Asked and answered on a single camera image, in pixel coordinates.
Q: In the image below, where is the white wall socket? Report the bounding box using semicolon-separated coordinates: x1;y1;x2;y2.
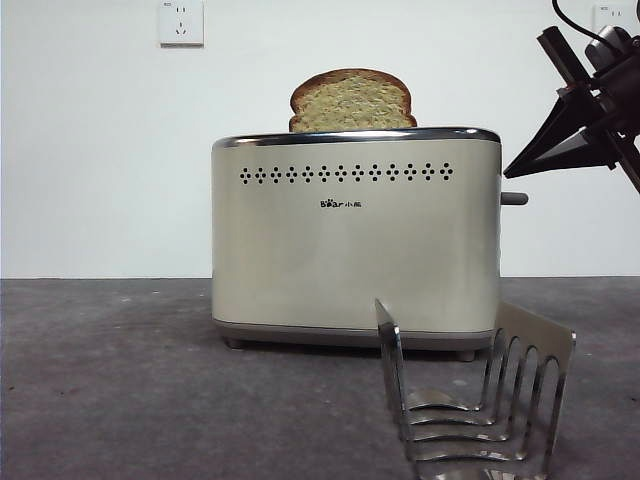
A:
159;0;205;49
592;3;637;37

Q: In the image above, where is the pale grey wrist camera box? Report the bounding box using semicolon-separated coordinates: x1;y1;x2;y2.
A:
583;24;632;69

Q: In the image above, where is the steel toast rack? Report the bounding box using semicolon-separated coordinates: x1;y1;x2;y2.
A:
373;297;577;480

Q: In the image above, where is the cream steel toaster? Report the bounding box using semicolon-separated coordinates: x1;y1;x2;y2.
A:
210;125;503;362

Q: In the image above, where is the brown-crusted bread slice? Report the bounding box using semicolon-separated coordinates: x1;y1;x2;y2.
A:
287;69;419;134

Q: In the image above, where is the black camera cable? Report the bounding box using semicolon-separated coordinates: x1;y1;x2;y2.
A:
551;0;601;40

